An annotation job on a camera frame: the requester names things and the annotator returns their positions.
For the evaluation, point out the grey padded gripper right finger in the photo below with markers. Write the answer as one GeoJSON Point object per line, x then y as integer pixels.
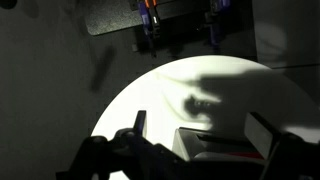
{"type": "Point", "coordinates": [259, 133]}

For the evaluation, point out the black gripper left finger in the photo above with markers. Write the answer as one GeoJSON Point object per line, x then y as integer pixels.
{"type": "Point", "coordinates": [141, 122]}

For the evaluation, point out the white toy stove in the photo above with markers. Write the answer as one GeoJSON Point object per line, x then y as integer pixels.
{"type": "Point", "coordinates": [186, 144]}

